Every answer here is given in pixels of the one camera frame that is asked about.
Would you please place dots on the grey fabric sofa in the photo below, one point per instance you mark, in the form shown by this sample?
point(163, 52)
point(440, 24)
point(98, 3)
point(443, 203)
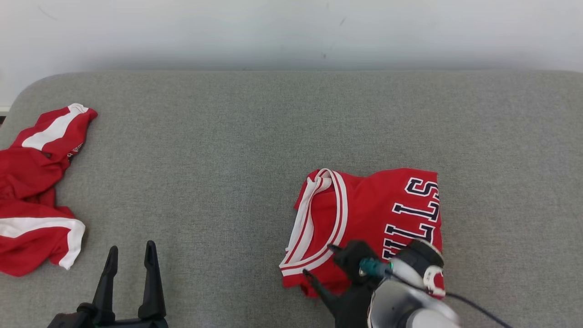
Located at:
point(227, 159)

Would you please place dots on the dark wall baseboard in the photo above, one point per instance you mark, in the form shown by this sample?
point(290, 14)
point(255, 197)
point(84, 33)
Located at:
point(2, 119)

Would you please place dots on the red Bulls basketball jersey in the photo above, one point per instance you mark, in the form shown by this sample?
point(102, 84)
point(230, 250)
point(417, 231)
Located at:
point(364, 214)

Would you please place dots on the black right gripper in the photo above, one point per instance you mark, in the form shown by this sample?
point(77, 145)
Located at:
point(353, 264)

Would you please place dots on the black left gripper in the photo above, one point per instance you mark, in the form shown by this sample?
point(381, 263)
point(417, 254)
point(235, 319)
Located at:
point(123, 324)

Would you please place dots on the red Bulls 23 shorts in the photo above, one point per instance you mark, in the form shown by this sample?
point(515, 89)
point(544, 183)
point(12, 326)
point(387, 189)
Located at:
point(27, 173)

